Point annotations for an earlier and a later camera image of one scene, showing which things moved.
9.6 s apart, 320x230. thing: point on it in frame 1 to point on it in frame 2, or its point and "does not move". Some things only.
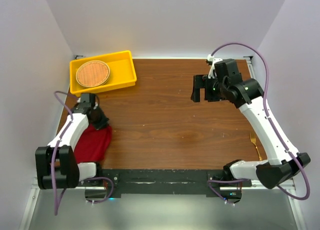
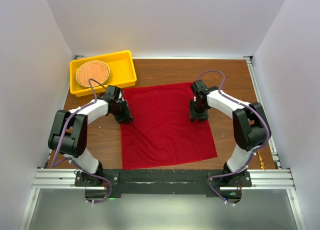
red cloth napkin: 93,145 to 161,133
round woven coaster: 92,73 does not move
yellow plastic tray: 122,72 does not move
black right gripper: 200,81 to 193,114
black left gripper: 104,122 to 126,115
